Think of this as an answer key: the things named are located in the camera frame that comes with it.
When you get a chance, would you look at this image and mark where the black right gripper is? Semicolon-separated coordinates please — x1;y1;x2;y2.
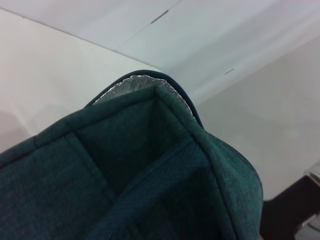
261;175;320;240

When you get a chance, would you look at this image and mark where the dark teal insulated lunch bag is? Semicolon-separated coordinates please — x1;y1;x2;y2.
0;69;264;240

